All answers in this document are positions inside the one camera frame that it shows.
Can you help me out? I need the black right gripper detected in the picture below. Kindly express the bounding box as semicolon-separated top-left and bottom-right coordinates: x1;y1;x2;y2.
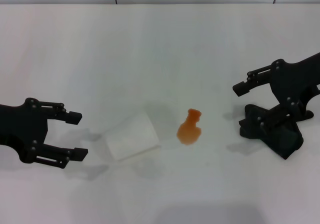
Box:
232;51;320;137

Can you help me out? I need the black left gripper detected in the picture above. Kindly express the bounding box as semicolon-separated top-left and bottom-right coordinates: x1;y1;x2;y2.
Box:
0;97;89;170

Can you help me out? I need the dark blue rag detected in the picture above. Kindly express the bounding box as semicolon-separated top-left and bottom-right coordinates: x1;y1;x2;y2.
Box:
238;103;315;161

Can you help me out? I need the white paper cup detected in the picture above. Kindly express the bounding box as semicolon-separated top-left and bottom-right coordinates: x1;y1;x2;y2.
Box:
104;112;161;162

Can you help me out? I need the brown water stain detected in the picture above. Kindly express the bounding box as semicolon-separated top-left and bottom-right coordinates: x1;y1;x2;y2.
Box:
176;108;203;146

